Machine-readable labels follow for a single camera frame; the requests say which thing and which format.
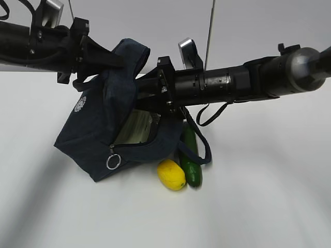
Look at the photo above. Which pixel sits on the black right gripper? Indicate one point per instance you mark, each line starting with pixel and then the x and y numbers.
pixel 184 88

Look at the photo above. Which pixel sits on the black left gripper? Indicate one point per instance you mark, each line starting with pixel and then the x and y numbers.
pixel 57 49

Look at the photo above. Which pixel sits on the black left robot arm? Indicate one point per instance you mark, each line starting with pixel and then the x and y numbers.
pixel 15 42

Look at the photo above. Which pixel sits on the glass container green lid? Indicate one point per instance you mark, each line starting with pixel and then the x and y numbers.
pixel 139 128

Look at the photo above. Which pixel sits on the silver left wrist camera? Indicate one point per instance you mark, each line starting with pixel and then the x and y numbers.
pixel 48 13

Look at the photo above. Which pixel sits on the dark blue lunch bag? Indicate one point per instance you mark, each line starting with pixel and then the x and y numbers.
pixel 104 106

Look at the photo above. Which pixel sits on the yellow lemon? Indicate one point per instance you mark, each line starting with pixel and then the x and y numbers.
pixel 171 175

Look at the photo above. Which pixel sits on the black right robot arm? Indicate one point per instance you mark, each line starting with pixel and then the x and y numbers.
pixel 296 70

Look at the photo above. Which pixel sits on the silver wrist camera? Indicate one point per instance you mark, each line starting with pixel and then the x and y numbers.
pixel 189 54
pixel 48 13

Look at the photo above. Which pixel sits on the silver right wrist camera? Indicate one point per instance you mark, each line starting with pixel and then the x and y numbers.
pixel 189 54

